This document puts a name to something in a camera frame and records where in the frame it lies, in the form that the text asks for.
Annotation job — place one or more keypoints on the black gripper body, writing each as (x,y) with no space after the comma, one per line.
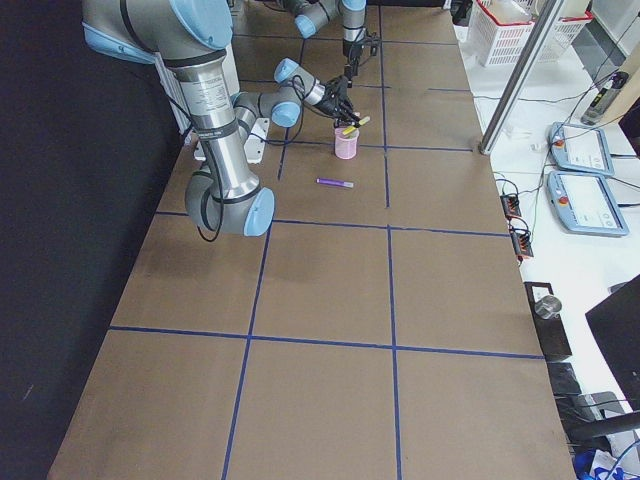
(348,53)
(330,98)

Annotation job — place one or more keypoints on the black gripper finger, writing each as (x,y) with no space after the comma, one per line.
(353,119)
(348,74)

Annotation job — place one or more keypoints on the yellow highlighter pen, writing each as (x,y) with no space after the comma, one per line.
(356,126)

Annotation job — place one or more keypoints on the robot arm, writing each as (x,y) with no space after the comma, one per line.
(311,16)
(191,38)

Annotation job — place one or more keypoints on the pink mesh pen holder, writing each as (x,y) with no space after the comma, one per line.
(345,142)

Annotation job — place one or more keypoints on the purple marker pen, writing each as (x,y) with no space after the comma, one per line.
(335,183)

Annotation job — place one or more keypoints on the white plastic basket red rim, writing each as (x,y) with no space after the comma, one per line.
(498,31)

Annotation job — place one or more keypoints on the far teach pendant tablet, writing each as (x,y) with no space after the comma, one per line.
(580,148)

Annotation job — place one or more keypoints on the teach pendant tablet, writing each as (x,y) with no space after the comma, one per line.
(580,148)
(584,204)

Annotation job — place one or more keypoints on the near teach pendant tablet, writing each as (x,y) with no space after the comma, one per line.
(584,204)

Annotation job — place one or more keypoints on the metal cup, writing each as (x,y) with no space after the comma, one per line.
(547,307)

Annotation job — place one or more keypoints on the black monitor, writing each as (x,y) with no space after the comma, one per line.
(614,324)

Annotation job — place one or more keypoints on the aluminium frame post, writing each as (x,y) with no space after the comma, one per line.
(529,56)

